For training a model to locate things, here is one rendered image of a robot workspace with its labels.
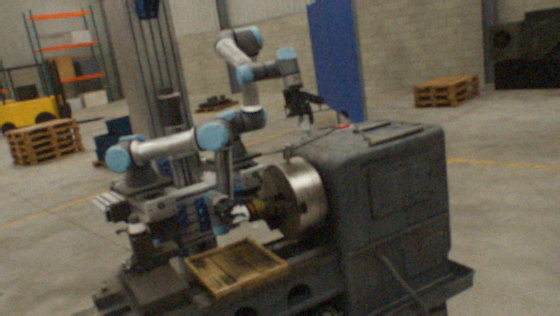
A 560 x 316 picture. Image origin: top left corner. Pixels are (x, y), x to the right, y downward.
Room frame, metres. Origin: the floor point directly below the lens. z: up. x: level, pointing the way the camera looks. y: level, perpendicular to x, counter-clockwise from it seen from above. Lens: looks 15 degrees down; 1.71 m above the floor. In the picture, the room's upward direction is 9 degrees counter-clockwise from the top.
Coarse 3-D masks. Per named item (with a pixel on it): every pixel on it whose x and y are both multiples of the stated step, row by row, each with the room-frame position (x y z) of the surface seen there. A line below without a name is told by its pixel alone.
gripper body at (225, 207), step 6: (222, 198) 1.87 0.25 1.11; (228, 198) 1.88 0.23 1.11; (216, 204) 1.86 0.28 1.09; (222, 204) 1.80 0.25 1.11; (228, 204) 1.80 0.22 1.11; (234, 204) 1.79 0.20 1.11; (216, 210) 1.83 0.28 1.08; (222, 210) 1.77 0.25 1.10; (228, 210) 1.77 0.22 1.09; (222, 216) 1.79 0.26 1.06; (228, 216) 1.77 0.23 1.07; (234, 216) 1.78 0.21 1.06; (228, 222) 1.77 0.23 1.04
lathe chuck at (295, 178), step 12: (276, 168) 1.80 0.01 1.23; (288, 168) 1.77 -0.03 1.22; (300, 168) 1.78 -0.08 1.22; (276, 180) 1.81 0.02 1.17; (288, 180) 1.72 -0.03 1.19; (300, 180) 1.73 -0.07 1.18; (312, 180) 1.74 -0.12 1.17; (288, 192) 1.73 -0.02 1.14; (300, 192) 1.70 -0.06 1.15; (312, 192) 1.71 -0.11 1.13; (312, 204) 1.70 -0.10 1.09; (288, 216) 1.76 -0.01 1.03; (300, 216) 1.68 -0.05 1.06; (312, 216) 1.70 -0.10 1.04; (288, 228) 1.78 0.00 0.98; (300, 228) 1.69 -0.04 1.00; (312, 228) 1.74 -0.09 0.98
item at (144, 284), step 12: (168, 264) 1.63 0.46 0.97; (144, 276) 1.56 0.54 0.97; (156, 276) 1.54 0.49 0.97; (168, 276) 1.53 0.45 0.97; (132, 288) 1.48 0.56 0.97; (144, 288) 1.47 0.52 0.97; (156, 288) 1.45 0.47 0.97; (168, 288) 1.44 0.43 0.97; (180, 288) 1.43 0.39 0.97; (144, 300) 1.38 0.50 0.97; (156, 300) 1.38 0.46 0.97; (168, 300) 1.39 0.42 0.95; (180, 300) 1.41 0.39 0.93; (144, 312) 1.36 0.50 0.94
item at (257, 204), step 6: (258, 198) 1.77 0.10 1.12; (264, 198) 1.79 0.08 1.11; (246, 204) 1.76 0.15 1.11; (252, 204) 1.75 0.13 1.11; (258, 204) 1.74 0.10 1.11; (264, 204) 1.75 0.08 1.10; (252, 210) 1.72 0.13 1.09; (258, 210) 1.73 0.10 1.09; (264, 210) 1.73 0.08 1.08; (252, 216) 1.72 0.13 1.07; (258, 216) 1.73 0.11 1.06; (264, 216) 1.74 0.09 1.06; (252, 222) 1.74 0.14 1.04
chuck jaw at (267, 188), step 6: (264, 174) 1.85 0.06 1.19; (264, 180) 1.83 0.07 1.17; (270, 180) 1.84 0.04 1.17; (258, 186) 1.83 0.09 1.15; (264, 186) 1.82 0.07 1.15; (270, 186) 1.82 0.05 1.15; (258, 192) 1.79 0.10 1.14; (264, 192) 1.80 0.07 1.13; (270, 192) 1.81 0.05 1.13; (276, 192) 1.81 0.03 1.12
